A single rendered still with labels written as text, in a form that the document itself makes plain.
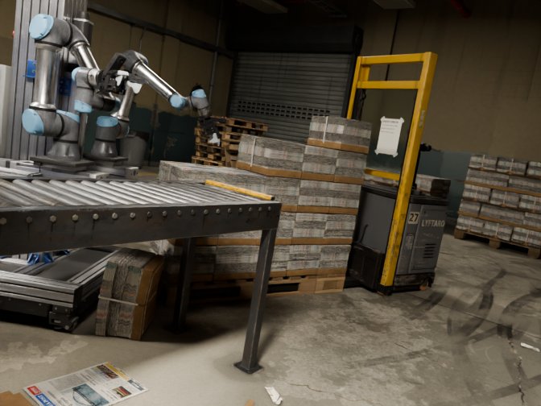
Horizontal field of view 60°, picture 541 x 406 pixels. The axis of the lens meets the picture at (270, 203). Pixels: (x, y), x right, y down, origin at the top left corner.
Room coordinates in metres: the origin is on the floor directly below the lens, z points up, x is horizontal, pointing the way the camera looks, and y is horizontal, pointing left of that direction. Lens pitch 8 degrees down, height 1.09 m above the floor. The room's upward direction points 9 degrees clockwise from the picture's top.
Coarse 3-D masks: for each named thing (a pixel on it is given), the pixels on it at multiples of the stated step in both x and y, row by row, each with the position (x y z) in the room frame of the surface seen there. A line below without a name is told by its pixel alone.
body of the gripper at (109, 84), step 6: (108, 72) 1.99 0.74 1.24; (96, 78) 2.01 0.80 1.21; (102, 78) 2.02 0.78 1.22; (108, 78) 1.98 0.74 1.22; (114, 78) 1.97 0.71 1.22; (102, 84) 2.01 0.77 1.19; (108, 84) 1.97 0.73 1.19; (114, 84) 1.96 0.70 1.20; (120, 84) 1.99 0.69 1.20; (102, 90) 2.03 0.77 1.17; (108, 90) 1.99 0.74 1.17; (114, 90) 1.97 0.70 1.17; (120, 90) 1.99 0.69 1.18
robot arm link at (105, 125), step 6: (102, 120) 2.77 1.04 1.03; (108, 120) 2.77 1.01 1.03; (114, 120) 2.80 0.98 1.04; (102, 126) 2.77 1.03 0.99; (108, 126) 2.77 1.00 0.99; (114, 126) 2.80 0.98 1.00; (120, 126) 2.88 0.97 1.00; (96, 132) 2.79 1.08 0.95; (102, 132) 2.77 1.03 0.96; (108, 132) 2.77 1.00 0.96; (114, 132) 2.81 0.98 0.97; (120, 132) 2.89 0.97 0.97; (102, 138) 2.77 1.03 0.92; (108, 138) 2.78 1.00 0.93; (114, 138) 2.81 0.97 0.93
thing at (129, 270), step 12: (120, 252) 2.35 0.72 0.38; (132, 252) 2.40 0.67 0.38; (144, 252) 2.45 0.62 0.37; (108, 264) 2.19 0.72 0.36; (120, 264) 2.19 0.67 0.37; (132, 264) 2.21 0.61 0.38; (144, 264) 2.25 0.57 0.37; (108, 276) 2.19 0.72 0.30; (120, 276) 2.19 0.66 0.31; (132, 276) 2.20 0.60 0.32; (156, 276) 2.32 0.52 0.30; (108, 288) 2.19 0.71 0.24; (120, 288) 2.19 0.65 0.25; (132, 288) 2.20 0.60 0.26
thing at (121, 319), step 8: (104, 304) 2.19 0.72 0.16; (152, 304) 2.37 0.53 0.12; (104, 312) 2.19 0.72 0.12; (112, 312) 2.19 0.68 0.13; (120, 312) 2.20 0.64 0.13; (128, 312) 2.20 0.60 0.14; (144, 312) 2.21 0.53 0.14; (152, 312) 2.40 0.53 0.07; (96, 320) 2.19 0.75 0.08; (104, 320) 2.19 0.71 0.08; (112, 320) 2.19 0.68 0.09; (120, 320) 2.20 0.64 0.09; (128, 320) 2.20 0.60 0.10; (144, 320) 2.23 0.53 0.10; (96, 328) 2.19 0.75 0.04; (104, 328) 2.19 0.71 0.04; (112, 328) 2.19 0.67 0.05; (120, 328) 2.20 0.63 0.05; (128, 328) 2.20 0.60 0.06; (144, 328) 2.25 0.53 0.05; (128, 336) 2.20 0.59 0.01
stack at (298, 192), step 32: (160, 160) 2.98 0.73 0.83; (288, 192) 3.15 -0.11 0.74; (320, 192) 3.30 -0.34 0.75; (288, 224) 3.15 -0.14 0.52; (320, 224) 3.33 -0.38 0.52; (224, 256) 2.89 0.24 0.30; (256, 256) 3.03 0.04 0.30; (288, 256) 3.20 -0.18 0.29; (160, 288) 2.80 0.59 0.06; (192, 288) 2.78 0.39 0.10; (224, 288) 3.09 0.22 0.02
